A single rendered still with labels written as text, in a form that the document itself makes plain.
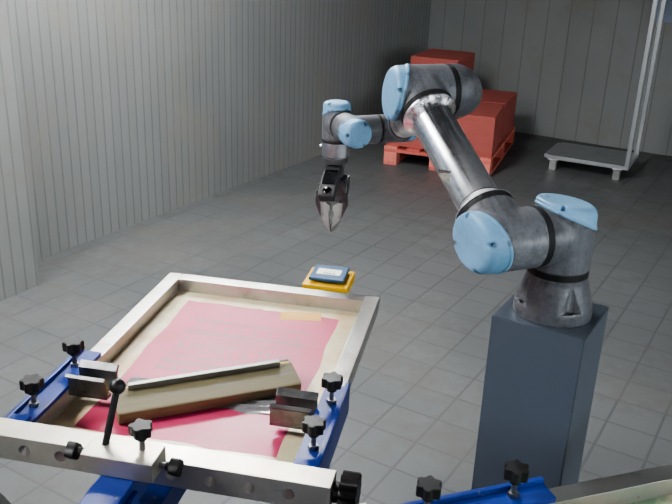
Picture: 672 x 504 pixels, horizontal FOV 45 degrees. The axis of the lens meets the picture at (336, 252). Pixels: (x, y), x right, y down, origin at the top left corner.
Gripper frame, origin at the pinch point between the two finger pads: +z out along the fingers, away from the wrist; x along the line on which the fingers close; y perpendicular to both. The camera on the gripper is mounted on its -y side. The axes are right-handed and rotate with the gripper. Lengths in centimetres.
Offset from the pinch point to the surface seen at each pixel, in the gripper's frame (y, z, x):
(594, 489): -86, 11, -66
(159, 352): -55, 15, 29
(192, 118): 325, 49, 167
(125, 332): -53, 11, 37
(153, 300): -36, 11, 38
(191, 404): -77, 12, 12
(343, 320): -26.5, 14.8, -9.5
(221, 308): -28.4, 14.9, 22.6
